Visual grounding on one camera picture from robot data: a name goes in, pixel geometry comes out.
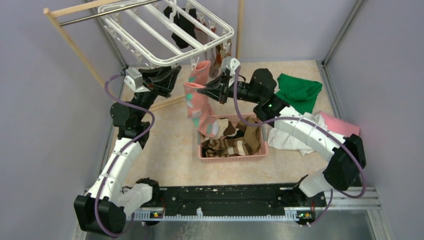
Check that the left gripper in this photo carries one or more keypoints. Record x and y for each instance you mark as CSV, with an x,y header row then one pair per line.
x,y
161,80

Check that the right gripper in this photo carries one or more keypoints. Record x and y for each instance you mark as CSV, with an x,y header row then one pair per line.
x,y
215,90

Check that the white plastic clip hanger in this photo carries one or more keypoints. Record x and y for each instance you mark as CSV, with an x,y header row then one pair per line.
x,y
142,33

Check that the pink sock with teal spots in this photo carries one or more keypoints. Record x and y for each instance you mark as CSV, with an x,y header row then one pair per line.
x,y
200,74

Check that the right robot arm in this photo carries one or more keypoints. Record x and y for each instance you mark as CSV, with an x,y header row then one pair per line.
x,y
344,154

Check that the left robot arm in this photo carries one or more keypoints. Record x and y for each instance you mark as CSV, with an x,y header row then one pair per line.
x,y
122,149

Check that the pile of socks in basket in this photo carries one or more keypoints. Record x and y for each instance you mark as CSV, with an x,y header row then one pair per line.
x,y
233,140

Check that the orange brown argyle sock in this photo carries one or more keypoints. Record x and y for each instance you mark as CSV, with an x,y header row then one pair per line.
x,y
222,51

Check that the pink plastic basket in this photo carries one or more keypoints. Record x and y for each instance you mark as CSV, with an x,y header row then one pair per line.
x,y
256,157

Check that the black hanging sock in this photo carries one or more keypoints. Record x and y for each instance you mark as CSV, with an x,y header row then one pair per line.
x,y
184,24

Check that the white cloth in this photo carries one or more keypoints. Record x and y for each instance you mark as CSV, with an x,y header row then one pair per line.
x,y
281,140

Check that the green shirt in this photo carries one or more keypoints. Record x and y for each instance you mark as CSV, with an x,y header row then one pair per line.
x,y
300,93

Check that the pink cloth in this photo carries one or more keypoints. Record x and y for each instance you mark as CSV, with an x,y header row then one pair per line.
x,y
339,126

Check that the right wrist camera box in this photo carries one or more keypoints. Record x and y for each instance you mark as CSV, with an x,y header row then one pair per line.
x,y
230,66

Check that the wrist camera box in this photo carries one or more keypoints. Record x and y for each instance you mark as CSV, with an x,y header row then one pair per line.
x,y
230,66
134,80

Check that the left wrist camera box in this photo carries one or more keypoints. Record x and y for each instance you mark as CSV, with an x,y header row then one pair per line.
x,y
134,80

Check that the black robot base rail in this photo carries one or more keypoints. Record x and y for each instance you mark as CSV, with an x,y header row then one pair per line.
x,y
150,203

